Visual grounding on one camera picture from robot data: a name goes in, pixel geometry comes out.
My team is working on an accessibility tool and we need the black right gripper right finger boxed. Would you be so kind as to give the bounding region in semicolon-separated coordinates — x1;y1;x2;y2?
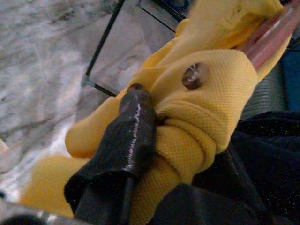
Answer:
150;142;274;225

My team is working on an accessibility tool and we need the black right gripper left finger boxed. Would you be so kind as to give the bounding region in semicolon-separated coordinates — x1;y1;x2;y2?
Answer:
64;83;158;220

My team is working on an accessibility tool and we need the yellow shirt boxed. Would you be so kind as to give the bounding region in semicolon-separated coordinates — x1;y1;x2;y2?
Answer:
20;0;293;225

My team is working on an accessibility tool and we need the pink-red wire hanger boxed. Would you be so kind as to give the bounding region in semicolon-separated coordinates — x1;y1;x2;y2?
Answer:
239;4;300;71

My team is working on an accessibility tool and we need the navy garment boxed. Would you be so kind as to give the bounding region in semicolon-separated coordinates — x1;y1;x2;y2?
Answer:
231;111;300;225

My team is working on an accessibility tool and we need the black metal drying rack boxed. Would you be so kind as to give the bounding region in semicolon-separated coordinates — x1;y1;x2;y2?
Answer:
84;0;188;97

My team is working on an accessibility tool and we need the grey-green sofa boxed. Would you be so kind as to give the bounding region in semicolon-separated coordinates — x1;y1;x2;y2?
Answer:
241;63;288;120

